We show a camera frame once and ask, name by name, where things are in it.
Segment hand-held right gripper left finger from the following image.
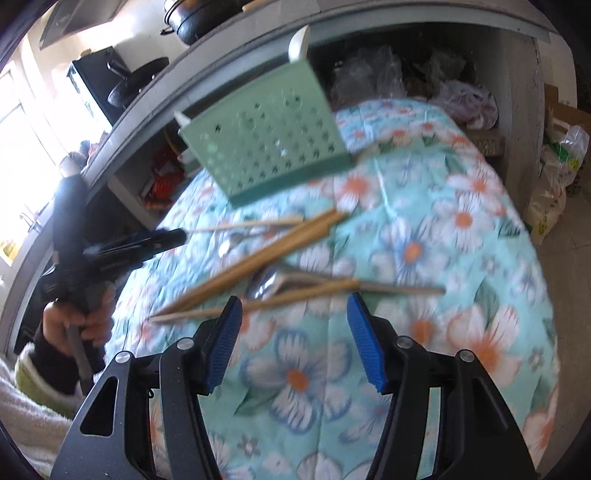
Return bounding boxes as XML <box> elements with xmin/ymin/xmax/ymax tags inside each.
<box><xmin>50</xmin><ymin>295</ymin><xmax>244</xmax><ymax>480</ymax></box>

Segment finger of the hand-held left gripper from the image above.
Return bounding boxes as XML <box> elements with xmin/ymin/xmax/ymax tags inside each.
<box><xmin>95</xmin><ymin>255</ymin><xmax>145</xmax><ymax>276</ymax></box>
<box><xmin>92</xmin><ymin>227</ymin><xmax>188</xmax><ymax>259</ymax></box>

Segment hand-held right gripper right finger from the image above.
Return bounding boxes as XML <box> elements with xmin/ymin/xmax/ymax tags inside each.
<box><xmin>346</xmin><ymin>292</ymin><xmax>539</xmax><ymax>480</ymax></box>

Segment large metal spoon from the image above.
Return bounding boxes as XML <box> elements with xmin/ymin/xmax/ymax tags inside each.
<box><xmin>245</xmin><ymin>263</ymin><xmax>446</xmax><ymax>301</ymax></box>

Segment small metal spoon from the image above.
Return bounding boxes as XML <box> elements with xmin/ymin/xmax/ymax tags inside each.
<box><xmin>217</xmin><ymin>230</ymin><xmax>278</xmax><ymax>259</ymax></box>

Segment green star-cutout utensil holder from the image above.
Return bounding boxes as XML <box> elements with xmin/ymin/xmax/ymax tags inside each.
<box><xmin>178</xmin><ymin>59</ymin><xmax>357</xmax><ymax>208</ymax></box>

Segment person's left forearm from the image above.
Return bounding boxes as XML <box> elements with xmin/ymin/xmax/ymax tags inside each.
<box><xmin>14</xmin><ymin>330</ymin><xmax>109</xmax><ymax>421</ymax></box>

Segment person's left hand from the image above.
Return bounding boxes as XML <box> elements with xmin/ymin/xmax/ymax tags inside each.
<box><xmin>41</xmin><ymin>284</ymin><xmax>117</xmax><ymax>358</ymax></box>

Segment red snack packets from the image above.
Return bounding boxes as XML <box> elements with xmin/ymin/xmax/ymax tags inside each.
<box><xmin>141</xmin><ymin>148</ymin><xmax>195</xmax><ymax>208</ymax></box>

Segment floral quilted blanket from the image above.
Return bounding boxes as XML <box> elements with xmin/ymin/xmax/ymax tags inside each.
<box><xmin>108</xmin><ymin>99</ymin><xmax>561</xmax><ymax>480</ymax></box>

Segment black wok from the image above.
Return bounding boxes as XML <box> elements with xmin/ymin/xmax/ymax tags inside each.
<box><xmin>107</xmin><ymin>58</ymin><xmax>171</xmax><ymax>109</ymax></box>

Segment black stove panel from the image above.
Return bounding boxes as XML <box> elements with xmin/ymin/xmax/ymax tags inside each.
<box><xmin>67</xmin><ymin>46</ymin><xmax>132</xmax><ymax>125</ymax></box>

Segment white fleece garment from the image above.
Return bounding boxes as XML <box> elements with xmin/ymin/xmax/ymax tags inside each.
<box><xmin>0</xmin><ymin>355</ymin><xmax>75</xmax><ymax>476</ymax></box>

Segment range hood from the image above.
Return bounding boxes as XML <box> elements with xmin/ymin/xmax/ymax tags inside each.
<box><xmin>39</xmin><ymin>0</ymin><xmax>127</xmax><ymax>49</ymax></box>

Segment white rice sack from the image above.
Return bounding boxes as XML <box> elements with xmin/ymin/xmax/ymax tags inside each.
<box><xmin>526</xmin><ymin>180</ymin><xmax>568</xmax><ymax>246</ymax></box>

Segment black cooking pot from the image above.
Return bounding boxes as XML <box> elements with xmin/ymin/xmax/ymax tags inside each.
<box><xmin>161</xmin><ymin>0</ymin><xmax>245</xmax><ymax>46</ymax></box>

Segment woven basket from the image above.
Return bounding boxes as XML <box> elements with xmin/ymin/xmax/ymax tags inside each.
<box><xmin>466</xmin><ymin>129</ymin><xmax>506</xmax><ymax>158</ymax></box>

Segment large white plastic spoon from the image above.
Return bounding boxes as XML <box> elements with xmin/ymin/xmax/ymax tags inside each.
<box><xmin>287</xmin><ymin>25</ymin><xmax>311</xmax><ymax>63</ymax></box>

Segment white plastic bag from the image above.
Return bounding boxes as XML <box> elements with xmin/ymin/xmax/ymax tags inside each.
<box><xmin>431</xmin><ymin>79</ymin><xmax>499</xmax><ymax>130</ymax></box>

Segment clear crumpled plastic bags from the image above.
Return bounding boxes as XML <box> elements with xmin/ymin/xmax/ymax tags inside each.
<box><xmin>330</xmin><ymin>46</ymin><xmax>467</xmax><ymax>100</ymax></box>

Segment plastic bag with green contents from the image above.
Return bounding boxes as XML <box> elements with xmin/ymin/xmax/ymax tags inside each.
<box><xmin>540</xmin><ymin>124</ymin><xmax>591</xmax><ymax>195</ymax></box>

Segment cardboard box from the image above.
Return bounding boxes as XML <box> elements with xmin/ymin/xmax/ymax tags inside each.
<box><xmin>545</xmin><ymin>85</ymin><xmax>591</xmax><ymax>139</ymax></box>

